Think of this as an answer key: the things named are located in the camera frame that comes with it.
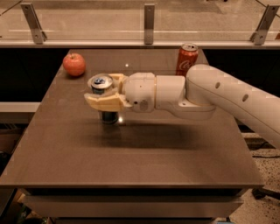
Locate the glass barrier panel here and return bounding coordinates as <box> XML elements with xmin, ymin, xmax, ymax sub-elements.
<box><xmin>0</xmin><ymin>0</ymin><xmax>280</xmax><ymax>42</ymax></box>

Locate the white table drawer front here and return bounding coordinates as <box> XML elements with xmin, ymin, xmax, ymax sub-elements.
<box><xmin>24</xmin><ymin>196</ymin><xmax>242</xmax><ymax>218</ymax></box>

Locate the middle metal glass bracket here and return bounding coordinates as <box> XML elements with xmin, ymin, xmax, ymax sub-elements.
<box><xmin>144</xmin><ymin>3</ymin><xmax>155</xmax><ymax>45</ymax></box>

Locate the metal glass bracket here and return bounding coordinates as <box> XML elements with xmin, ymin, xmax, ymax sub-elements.
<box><xmin>20</xmin><ymin>3</ymin><xmax>47</xmax><ymax>45</ymax></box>
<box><xmin>144</xmin><ymin>3</ymin><xmax>155</xmax><ymax>45</ymax></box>
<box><xmin>250</xmin><ymin>4</ymin><xmax>280</xmax><ymax>46</ymax></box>

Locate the right metal glass bracket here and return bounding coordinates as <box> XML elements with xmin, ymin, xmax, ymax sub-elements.
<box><xmin>250</xmin><ymin>4</ymin><xmax>280</xmax><ymax>46</ymax></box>

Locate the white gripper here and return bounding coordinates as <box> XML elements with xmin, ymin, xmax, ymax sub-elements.
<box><xmin>84</xmin><ymin>73</ymin><xmax>156</xmax><ymax>113</ymax></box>

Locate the Red Bull can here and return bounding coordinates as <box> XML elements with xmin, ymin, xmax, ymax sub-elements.
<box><xmin>89</xmin><ymin>73</ymin><xmax>118</xmax><ymax>124</ymax></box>

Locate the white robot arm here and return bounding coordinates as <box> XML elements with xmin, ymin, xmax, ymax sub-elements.
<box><xmin>84</xmin><ymin>64</ymin><xmax>280</xmax><ymax>148</ymax></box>

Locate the left metal glass bracket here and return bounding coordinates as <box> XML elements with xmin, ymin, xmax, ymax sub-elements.
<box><xmin>20</xmin><ymin>3</ymin><xmax>47</xmax><ymax>45</ymax></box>

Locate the black chair base caster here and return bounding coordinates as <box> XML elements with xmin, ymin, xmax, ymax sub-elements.
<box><xmin>252</xmin><ymin>188</ymin><xmax>280</xmax><ymax>200</ymax></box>

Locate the black floor cable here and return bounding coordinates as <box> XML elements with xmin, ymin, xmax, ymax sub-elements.
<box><xmin>248</xmin><ymin>140</ymin><xmax>280</xmax><ymax>159</ymax></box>

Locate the red Coca-Cola can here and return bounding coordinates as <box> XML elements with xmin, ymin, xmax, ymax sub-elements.
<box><xmin>176</xmin><ymin>43</ymin><xmax>199</xmax><ymax>76</ymax></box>

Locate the red apple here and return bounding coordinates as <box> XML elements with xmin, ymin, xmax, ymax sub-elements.
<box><xmin>62</xmin><ymin>53</ymin><xmax>86</xmax><ymax>77</ymax></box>

